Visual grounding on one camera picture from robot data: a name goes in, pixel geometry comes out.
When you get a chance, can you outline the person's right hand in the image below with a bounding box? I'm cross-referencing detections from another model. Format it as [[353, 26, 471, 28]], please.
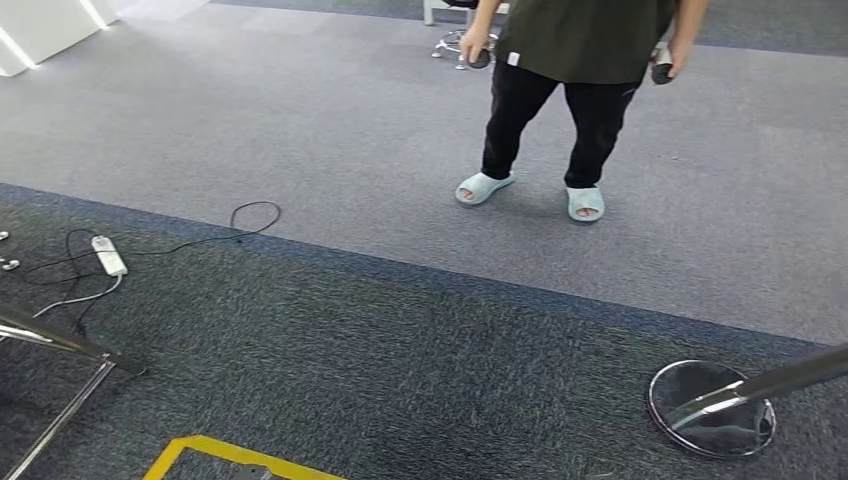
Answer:
[[458, 25, 497, 68]]

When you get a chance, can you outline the person's left hand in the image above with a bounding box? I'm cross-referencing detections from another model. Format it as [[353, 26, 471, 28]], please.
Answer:
[[652, 39, 685, 82]]

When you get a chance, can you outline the steel workbench table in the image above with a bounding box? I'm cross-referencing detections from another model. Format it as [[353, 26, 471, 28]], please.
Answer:
[[0, 303, 148, 480]]

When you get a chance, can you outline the chrome stool base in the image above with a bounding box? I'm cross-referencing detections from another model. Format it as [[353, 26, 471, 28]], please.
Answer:
[[430, 27, 499, 72]]

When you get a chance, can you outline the standing person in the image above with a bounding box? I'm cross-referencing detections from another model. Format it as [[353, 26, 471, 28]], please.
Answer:
[[455, 0, 709, 223]]

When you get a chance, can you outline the chrome barrier stanchion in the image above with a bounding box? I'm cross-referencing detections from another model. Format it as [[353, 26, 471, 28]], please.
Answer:
[[647, 344, 848, 460]]

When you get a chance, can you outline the white power strip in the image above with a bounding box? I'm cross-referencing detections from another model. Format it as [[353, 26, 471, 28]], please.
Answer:
[[90, 235, 129, 278]]

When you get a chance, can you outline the white lit platform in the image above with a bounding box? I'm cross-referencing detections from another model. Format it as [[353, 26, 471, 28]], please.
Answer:
[[0, 0, 119, 78]]

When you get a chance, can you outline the black floor cable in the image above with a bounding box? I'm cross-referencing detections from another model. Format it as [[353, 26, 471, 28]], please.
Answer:
[[23, 200, 283, 336]]

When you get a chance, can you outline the white power strip cord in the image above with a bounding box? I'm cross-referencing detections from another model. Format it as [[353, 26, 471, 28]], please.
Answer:
[[31, 273, 125, 319]]

